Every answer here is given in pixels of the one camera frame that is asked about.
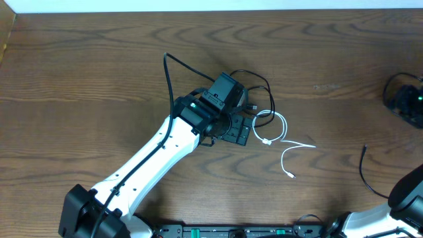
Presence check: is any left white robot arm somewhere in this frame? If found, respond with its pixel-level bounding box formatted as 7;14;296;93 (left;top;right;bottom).
58;73;250;237

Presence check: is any white USB cable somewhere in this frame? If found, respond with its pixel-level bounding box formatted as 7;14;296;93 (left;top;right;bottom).
252;110;317;179

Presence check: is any black USB cable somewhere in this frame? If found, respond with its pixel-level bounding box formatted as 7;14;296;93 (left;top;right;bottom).
229;69;276;128

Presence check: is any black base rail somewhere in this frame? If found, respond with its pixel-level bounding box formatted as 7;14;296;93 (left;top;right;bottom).
152;218;325;238

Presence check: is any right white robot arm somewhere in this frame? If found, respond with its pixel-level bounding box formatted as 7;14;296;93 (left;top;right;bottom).
323;85;422;237

